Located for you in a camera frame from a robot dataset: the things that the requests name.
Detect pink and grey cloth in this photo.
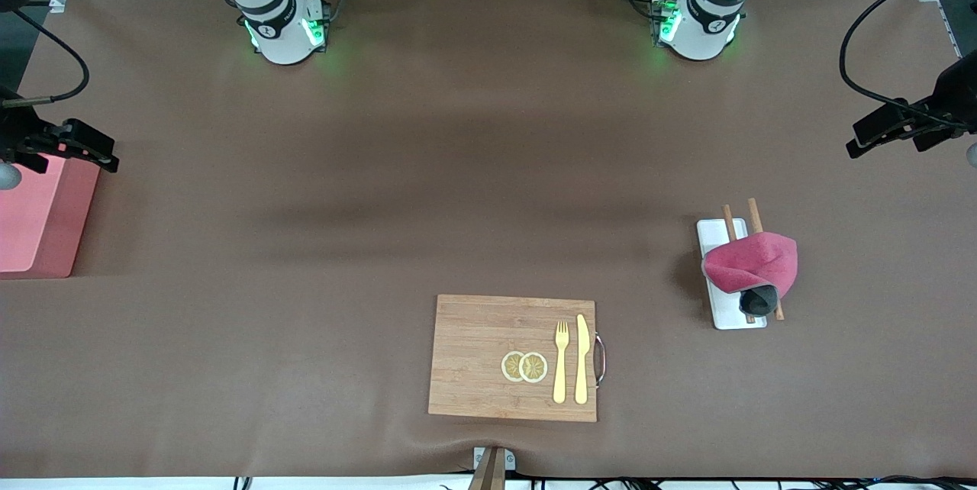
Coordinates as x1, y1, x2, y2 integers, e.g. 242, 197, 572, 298
702, 232, 799, 317

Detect pink plastic bin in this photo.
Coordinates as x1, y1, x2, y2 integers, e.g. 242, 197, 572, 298
0, 154, 102, 279

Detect white rectangular tray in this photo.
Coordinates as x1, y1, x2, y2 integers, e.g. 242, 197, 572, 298
696, 218, 768, 330

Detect yellow knife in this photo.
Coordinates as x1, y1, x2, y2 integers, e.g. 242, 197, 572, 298
575, 314, 590, 405

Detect yellow fork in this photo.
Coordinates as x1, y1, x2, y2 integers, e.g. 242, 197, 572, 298
553, 321, 570, 405

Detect wooden cutting board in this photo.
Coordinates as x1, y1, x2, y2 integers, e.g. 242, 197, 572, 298
427, 294, 608, 424

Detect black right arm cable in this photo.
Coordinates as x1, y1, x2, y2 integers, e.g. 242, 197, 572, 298
4, 9, 91, 106

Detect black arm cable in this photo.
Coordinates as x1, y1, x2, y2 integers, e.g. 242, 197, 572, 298
4, 9, 91, 106
839, 0, 977, 128

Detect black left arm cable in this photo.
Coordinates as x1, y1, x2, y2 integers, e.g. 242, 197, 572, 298
839, 0, 977, 128

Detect metal table edge bracket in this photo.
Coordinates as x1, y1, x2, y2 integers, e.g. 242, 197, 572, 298
467, 446, 517, 490

